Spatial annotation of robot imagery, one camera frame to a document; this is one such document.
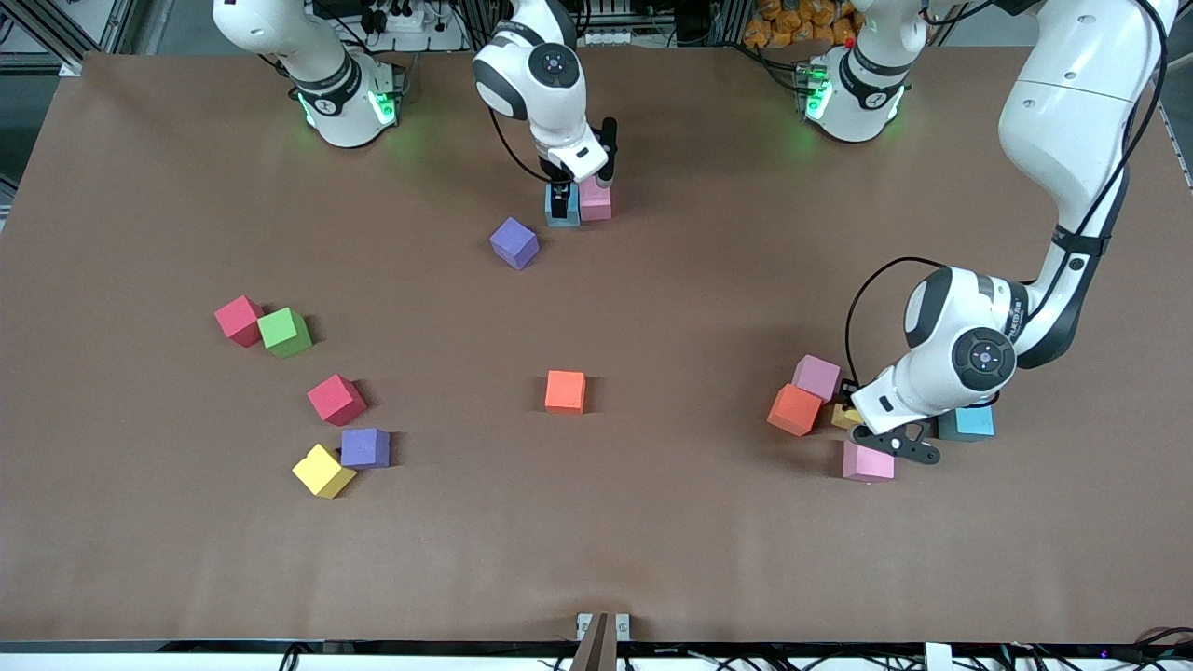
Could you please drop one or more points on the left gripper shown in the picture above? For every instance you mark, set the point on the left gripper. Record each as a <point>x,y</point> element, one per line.
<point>850,390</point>

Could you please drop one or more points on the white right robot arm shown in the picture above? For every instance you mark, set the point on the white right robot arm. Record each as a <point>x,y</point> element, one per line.
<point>555,89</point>

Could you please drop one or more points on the green foam block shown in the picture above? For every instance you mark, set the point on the green foam block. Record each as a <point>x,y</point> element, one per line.
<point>284,331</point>

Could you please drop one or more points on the aluminium frame profile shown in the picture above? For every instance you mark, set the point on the aluminium frame profile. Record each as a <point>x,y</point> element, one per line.
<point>116,23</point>

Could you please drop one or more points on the orange packaged goods pile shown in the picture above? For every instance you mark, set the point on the orange packaged goods pile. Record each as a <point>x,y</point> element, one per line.
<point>792,19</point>

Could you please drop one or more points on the orange foam block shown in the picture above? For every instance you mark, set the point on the orange foam block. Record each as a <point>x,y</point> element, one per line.
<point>565,391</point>
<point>794,409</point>

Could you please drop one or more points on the purple foam block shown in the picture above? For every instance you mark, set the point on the purple foam block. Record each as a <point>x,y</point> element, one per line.
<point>364,447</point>
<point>514,244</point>

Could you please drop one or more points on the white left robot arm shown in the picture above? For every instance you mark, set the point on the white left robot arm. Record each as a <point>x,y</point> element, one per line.
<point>1062,121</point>

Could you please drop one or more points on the red foam block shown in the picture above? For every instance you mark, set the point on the red foam block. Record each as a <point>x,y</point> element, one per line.
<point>335,399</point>
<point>239,321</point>

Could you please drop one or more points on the white metal bracket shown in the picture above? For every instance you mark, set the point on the white metal bracket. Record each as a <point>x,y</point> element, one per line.
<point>583,623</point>

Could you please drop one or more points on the pink foam block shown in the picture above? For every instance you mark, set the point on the pink foam block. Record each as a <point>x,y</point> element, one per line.
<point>596,203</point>
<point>815,376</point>
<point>867,464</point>

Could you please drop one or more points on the dark slanted metal bar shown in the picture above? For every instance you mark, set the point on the dark slanted metal bar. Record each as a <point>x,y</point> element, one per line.
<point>596,652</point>

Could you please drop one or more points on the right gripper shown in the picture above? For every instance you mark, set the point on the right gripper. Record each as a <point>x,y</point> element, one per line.
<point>559,194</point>

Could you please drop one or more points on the small white box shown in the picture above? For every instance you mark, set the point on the small white box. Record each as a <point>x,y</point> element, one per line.
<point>939,658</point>

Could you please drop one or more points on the light blue foam block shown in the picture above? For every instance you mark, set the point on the light blue foam block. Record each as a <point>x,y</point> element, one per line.
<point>574,210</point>
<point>974,427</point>

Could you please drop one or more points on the yellow foam block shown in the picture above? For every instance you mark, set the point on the yellow foam block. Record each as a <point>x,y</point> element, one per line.
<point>843,417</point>
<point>322,471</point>

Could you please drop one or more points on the white power strip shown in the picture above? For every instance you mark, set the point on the white power strip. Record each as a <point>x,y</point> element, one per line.
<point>606,39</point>
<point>405,20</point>

